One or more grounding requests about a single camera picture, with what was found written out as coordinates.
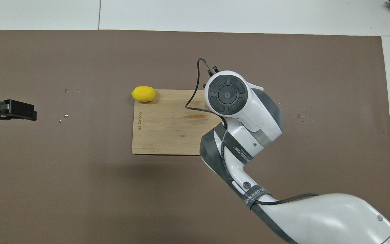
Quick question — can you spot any yellow lemon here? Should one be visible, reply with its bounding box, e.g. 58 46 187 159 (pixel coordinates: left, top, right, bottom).
131 86 157 103

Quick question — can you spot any brown table mat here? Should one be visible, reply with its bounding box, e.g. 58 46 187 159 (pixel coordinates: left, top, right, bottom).
0 30 390 244

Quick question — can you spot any wooden cutting board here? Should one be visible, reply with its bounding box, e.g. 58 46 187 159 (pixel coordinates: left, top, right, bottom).
131 89 224 156

